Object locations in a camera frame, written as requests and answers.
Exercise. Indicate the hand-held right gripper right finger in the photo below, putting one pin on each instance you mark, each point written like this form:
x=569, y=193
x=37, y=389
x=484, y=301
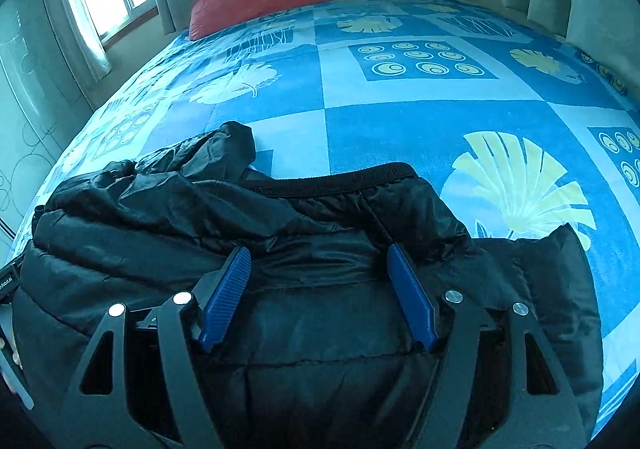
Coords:
x=412, y=299

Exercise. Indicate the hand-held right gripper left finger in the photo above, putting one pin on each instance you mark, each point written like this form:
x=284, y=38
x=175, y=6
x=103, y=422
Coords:
x=225, y=299

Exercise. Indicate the black puffer jacket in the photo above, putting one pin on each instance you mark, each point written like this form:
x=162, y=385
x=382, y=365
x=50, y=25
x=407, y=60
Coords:
x=320, y=229

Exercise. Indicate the person's left hand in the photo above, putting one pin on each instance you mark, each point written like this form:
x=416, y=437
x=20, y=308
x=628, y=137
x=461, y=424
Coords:
x=16, y=358

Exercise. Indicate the wardrobe with circle-pattern doors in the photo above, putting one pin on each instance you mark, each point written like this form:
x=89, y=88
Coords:
x=30, y=104

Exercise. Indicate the blue patterned bedsheet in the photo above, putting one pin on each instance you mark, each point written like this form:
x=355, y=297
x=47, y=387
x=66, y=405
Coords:
x=410, y=94

